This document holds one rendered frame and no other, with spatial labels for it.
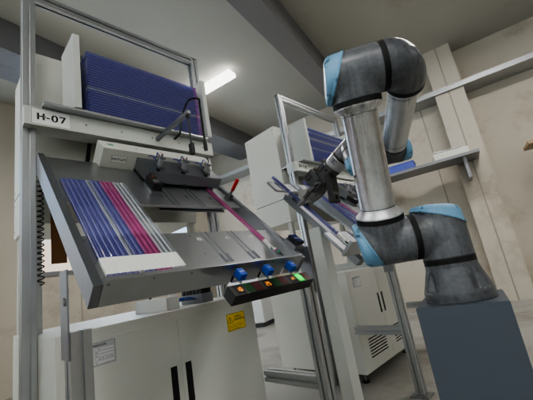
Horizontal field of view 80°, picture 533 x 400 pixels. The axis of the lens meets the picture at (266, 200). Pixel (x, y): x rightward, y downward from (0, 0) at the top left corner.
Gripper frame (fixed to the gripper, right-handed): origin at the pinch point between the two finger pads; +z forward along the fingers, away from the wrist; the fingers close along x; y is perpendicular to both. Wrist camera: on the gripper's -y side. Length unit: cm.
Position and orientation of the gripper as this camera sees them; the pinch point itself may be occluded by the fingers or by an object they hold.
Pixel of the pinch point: (304, 205)
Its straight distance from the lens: 133.5
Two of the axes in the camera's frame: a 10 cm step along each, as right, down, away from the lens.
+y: -4.5, -7.4, 5.1
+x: -7.1, -0.5, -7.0
